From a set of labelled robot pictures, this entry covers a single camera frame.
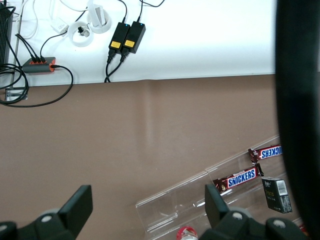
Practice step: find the clear acrylic step stand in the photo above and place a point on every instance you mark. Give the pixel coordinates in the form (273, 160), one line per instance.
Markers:
(250, 192)
(170, 207)

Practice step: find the red can white lid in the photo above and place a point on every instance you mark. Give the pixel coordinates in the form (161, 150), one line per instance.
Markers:
(187, 233)

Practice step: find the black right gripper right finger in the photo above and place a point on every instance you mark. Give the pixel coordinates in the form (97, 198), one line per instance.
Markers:
(217, 210)

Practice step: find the silver metal bracket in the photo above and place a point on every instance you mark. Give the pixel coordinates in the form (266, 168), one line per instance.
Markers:
(15, 94)

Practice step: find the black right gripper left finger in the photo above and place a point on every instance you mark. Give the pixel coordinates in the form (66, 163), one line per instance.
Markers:
(75, 215)

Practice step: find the Snickers chocolate bar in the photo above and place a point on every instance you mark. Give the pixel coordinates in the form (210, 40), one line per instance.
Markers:
(240, 178)
(268, 152)

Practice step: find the grey orange USB hub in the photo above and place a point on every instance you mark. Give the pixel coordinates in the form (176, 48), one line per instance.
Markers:
(37, 66)

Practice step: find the small black box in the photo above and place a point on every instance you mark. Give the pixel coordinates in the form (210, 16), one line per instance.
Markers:
(276, 197)

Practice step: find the black power adapter yellow label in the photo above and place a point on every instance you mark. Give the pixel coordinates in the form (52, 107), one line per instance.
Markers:
(133, 37)
(119, 37)

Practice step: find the black finned box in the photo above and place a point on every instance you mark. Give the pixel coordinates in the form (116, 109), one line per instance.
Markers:
(4, 35)

